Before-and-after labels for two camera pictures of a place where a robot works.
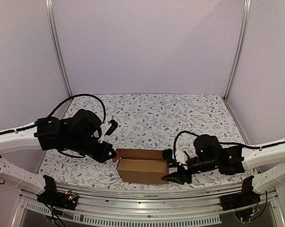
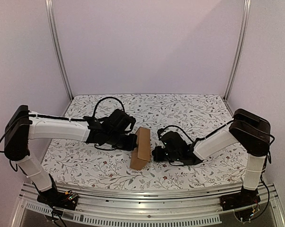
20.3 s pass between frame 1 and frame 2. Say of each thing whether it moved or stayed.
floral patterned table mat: stayed
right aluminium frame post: stayed
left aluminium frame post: stayed
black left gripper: moved
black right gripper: moved
